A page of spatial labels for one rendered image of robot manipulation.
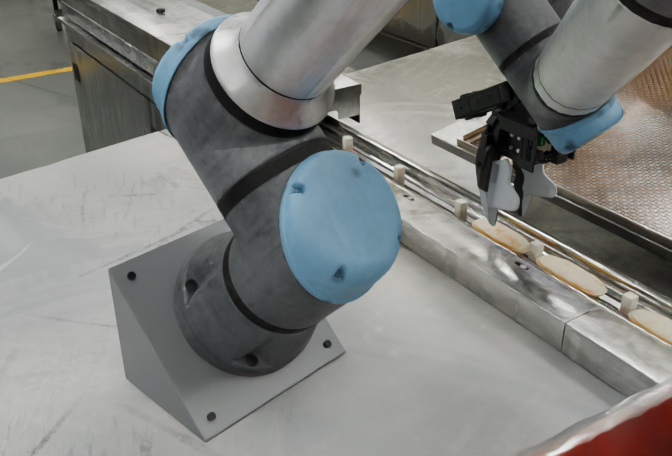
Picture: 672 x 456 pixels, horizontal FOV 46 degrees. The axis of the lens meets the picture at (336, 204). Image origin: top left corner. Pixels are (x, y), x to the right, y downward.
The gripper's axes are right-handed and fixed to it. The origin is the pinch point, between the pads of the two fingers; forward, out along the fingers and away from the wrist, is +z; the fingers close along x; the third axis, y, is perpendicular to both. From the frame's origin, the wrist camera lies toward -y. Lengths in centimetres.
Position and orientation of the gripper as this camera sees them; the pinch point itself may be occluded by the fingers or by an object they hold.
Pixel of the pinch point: (503, 208)
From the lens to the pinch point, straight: 103.3
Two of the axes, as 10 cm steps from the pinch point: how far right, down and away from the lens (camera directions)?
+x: 8.4, -2.5, 4.8
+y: 5.4, 3.8, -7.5
